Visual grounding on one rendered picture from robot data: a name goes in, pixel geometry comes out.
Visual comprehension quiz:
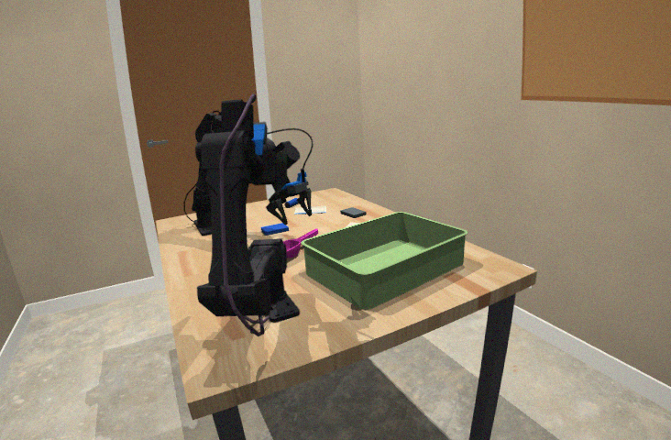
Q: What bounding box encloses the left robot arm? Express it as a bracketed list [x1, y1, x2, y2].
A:
[192, 113, 309, 236]

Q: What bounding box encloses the blue rectangular block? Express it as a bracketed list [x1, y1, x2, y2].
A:
[261, 223, 289, 236]

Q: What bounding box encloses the pink plastic scoop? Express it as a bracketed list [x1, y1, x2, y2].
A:
[283, 228, 318, 258]

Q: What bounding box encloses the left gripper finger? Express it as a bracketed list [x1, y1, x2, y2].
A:
[297, 190, 312, 216]
[267, 199, 288, 225]

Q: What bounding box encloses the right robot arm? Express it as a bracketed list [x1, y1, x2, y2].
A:
[195, 99, 300, 323]

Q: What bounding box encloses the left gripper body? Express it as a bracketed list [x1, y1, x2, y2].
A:
[266, 172, 307, 208]

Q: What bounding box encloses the green plastic litter pan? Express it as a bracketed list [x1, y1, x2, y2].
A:
[301, 212, 468, 310]

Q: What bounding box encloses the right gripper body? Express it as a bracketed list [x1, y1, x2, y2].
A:
[250, 124, 287, 185]

